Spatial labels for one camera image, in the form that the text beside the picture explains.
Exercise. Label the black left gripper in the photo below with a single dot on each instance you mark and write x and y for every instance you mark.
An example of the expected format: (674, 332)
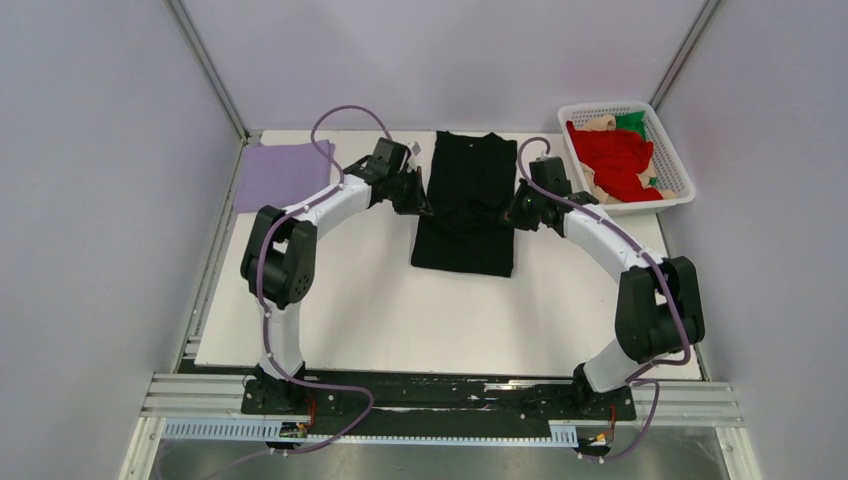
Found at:
(419, 204)

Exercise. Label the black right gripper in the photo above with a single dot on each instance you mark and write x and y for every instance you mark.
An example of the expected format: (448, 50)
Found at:
(512, 214)

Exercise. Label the black t shirt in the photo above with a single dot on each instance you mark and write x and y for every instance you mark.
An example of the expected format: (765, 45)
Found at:
(471, 183)

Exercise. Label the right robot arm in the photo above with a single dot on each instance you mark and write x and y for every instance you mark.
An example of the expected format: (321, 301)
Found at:
(658, 317)

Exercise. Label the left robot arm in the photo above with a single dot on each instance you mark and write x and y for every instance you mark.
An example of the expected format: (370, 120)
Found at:
(280, 258)

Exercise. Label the red t shirt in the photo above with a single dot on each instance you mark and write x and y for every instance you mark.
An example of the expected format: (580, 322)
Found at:
(617, 165)

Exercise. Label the beige t shirt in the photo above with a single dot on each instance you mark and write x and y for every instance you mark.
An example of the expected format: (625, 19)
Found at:
(603, 123)

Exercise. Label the folded lilac t shirt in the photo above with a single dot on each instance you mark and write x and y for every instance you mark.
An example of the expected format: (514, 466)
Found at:
(279, 175)

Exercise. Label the green t shirt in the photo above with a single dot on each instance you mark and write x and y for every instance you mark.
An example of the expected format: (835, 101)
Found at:
(632, 122)

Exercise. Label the white plastic laundry basket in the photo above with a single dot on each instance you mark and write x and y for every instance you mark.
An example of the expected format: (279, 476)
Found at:
(669, 173)

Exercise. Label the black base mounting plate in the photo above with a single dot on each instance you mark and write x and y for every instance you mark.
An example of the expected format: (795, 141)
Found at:
(436, 405)

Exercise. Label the right aluminium frame post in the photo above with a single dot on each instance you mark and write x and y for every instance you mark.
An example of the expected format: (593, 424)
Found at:
(700, 25)

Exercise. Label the aluminium frame post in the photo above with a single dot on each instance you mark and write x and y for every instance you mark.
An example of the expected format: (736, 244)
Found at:
(700, 25)
(188, 29)

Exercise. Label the left aluminium frame post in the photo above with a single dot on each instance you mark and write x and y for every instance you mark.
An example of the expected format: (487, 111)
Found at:
(188, 29)

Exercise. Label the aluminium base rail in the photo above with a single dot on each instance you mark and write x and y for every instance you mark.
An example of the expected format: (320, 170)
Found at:
(681, 403)

